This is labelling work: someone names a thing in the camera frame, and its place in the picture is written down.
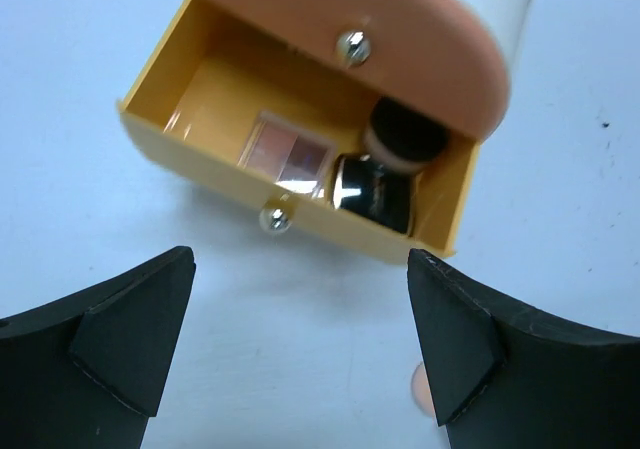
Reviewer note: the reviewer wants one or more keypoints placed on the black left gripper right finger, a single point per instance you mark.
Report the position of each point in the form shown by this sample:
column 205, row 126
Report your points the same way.
column 504, row 374

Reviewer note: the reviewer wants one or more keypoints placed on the round black compact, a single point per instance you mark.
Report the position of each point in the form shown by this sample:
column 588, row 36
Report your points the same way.
column 403, row 140

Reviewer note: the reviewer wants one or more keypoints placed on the black square compact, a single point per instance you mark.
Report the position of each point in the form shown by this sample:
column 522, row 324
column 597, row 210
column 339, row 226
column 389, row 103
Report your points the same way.
column 366, row 188

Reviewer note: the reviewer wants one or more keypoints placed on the pink makeup sponge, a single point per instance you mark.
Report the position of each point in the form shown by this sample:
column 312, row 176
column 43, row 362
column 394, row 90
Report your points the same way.
column 420, row 391

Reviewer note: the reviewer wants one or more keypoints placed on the brown eyeshadow palette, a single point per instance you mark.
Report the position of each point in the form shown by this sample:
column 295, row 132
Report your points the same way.
column 289, row 155

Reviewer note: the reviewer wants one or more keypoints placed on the yellow drawer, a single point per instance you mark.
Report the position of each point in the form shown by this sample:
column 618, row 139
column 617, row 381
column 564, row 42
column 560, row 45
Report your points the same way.
column 220, row 103

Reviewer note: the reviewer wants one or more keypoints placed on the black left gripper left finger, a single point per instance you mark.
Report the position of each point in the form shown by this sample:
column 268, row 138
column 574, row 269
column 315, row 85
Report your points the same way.
column 89, row 370

